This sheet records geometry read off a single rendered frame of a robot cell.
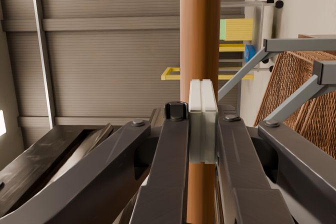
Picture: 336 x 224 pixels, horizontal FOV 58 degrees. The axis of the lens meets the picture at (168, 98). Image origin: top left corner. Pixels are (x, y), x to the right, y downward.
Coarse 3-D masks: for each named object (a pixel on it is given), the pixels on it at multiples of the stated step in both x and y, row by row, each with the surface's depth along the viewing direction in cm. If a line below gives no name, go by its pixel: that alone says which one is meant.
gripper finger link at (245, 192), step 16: (224, 128) 14; (240, 128) 13; (224, 144) 12; (240, 144) 12; (224, 160) 11; (240, 160) 11; (256, 160) 11; (224, 176) 11; (240, 176) 10; (256, 176) 10; (224, 192) 11; (240, 192) 8; (256, 192) 8; (272, 192) 8; (224, 208) 11; (240, 208) 7; (256, 208) 7; (272, 208) 7
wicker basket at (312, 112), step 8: (320, 96) 110; (328, 96) 110; (312, 104) 111; (320, 104) 111; (328, 104) 111; (312, 112) 112; (320, 112) 112; (328, 112) 112; (312, 120) 113; (320, 120) 113; (328, 120) 113; (304, 128) 114; (312, 128) 114; (320, 128) 114; (304, 136) 115; (312, 136) 115; (320, 136) 115; (328, 136) 114; (320, 144) 115; (328, 144) 115; (328, 152) 116
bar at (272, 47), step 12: (264, 48) 106; (276, 48) 104; (288, 48) 104; (300, 48) 104; (312, 48) 103; (324, 48) 103; (252, 60) 107; (240, 72) 109; (312, 72) 62; (324, 72) 58; (228, 84) 110; (312, 84) 60; (324, 84) 60; (300, 96) 61; (312, 96) 62; (276, 108) 64; (288, 108) 62; (216, 168) 66; (216, 180) 62; (216, 192) 57; (216, 204) 54; (216, 216) 50
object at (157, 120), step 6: (156, 108) 181; (156, 114) 169; (156, 120) 162; (162, 120) 179; (144, 180) 116; (132, 198) 98; (126, 204) 92; (132, 204) 97; (126, 210) 91; (132, 210) 96; (120, 216) 86; (126, 216) 90; (114, 222) 84; (120, 222) 84; (126, 222) 89
